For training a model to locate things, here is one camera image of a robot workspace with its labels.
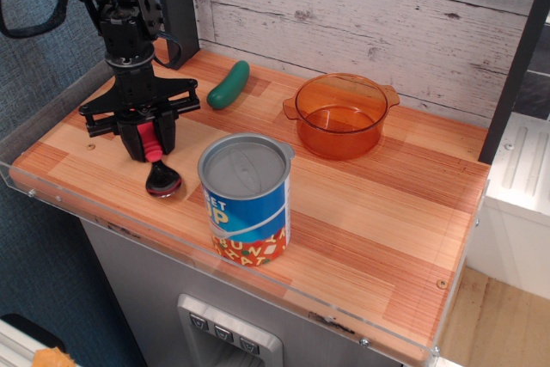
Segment white toy sink unit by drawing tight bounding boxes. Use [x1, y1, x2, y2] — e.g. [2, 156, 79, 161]
[466, 113, 549, 299]

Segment orange black object corner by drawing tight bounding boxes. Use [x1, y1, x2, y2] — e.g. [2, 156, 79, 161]
[1, 314, 77, 366]

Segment silver ice dispenser panel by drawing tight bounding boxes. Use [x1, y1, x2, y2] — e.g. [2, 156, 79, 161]
[177, 294, 284, 366]

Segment dark grey right post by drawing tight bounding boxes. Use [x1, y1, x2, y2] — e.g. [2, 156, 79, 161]
[478, 0, 549, 165]

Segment blue soup can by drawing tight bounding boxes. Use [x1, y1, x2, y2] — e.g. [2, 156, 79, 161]
[198, 133, 295, 266]

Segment green toy cucumber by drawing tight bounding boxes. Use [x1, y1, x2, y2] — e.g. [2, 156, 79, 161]
[207, 60, 250, 110]

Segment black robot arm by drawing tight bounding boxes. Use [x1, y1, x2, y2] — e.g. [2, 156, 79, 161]
[1, 0, 200, 162]

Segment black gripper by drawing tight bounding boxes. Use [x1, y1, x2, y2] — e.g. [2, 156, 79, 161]
[79, 64, 200, 162]

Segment red handled metal spoon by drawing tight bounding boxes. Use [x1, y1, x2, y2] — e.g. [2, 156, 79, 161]
[137, 122, 182, 198]

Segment clear acrylic table guard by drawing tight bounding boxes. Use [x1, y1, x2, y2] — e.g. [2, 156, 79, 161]
[3, 59, 488, 366]

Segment grey toy fridge cabinet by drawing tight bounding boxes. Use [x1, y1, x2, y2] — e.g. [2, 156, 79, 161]
[82, 222, 398, 366]

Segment dark grey left post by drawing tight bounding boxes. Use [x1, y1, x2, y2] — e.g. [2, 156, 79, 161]
[161, 0, 200, 69]

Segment orange transparent plastic pot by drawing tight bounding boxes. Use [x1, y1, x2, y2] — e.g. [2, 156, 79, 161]
[283, 73, 400, 160]

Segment dark grey post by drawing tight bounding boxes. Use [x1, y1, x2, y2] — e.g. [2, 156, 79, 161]
[478, 0, 549, 165]
[161, 0, 200, 69]

